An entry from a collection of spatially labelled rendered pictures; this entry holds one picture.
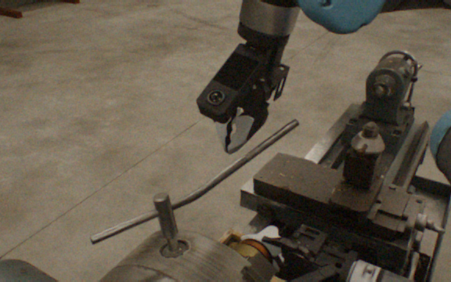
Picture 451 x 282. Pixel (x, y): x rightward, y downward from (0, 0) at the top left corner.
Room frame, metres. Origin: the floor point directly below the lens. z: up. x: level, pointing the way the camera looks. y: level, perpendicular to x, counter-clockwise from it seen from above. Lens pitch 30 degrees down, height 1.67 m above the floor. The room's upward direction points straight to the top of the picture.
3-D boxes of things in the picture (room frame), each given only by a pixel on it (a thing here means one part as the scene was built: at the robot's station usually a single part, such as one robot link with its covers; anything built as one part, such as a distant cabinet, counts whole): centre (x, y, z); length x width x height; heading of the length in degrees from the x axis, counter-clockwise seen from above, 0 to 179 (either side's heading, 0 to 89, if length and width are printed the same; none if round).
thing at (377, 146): (0.92, -0.35, 1.13); 0.08 x 0.08 x 0.03
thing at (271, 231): (0.63, -0.08, 1.09); 0.09 x 0.06 x 0.03; 58
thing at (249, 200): (1.00, -0.31, 0.90); 0.47 x 0.30 x 0.06; 58
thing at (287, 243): (0.59, -0.11, 1.10); 0.09 x 0.02 x 0.05; 58
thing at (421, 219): (0.82, -0.51, 0.95); 0.07 x 0.04 x 0.04; 58
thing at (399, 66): (1.45, -0.59, 1.01); 0.30 x 0.20 x 0.29; 148
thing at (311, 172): (0.95, -0.30, 0.95); 0.43 x 0.17 x 0.05; 58
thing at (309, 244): (0.57, -0.17, 1.07); 0.12 x 0.09 x 0.08; 58
